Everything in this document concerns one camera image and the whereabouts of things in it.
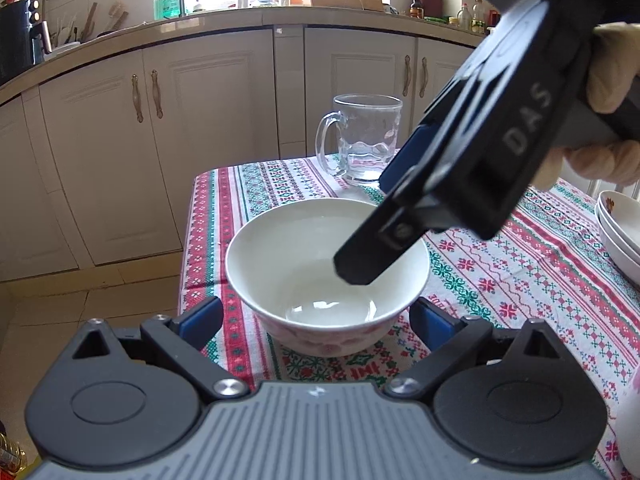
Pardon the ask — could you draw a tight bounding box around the cream kitchen cabinet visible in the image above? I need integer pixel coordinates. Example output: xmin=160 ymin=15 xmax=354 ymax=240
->
xmin=0 ymin=25 xmax=481 ymax=283

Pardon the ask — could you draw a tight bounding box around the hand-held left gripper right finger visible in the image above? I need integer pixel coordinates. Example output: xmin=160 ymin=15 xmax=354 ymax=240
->
xmin=384 ymin=296 xmax=563 ymax=401

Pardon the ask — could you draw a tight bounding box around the red green patterned tablecloth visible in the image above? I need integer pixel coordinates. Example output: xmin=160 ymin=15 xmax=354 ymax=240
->
xmin=178 ymin=156 xmax=640 ymax=480

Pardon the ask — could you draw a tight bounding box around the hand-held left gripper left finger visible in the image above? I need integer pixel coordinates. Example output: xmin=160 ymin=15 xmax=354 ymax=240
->
xmin=72 ymin=296 xmax=251 ymax=401

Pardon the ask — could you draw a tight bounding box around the clear glass mug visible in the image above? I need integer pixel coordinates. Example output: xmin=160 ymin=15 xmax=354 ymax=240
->
xmin=315 ymin=93 xmax=404 ymax=184

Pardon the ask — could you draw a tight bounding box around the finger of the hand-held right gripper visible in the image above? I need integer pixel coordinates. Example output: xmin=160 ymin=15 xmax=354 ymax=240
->
xmin=378 ymin=124 xmax=436 ymax=195
xmin=332 ymin=167 xmax=451 ymax=286

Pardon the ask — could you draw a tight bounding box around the wooden spatula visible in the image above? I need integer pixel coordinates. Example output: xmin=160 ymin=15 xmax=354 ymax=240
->
xmin=80 ymin=2 xmax=99 ymax=43

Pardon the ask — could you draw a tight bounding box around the person's right hand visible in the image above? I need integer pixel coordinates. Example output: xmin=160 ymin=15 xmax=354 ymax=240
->
xmin=537 ymin=22 xmax=640 ymax=192

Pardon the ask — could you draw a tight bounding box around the cream kitchen countertop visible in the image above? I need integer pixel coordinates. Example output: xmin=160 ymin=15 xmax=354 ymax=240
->
xmin=0 ymin=7 xmax=488 ymax=106

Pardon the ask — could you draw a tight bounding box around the black kitchen appliance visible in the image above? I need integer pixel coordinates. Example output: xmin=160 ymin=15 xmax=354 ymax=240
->
xmin=0 ymin=0 xmax=40 ymax=86

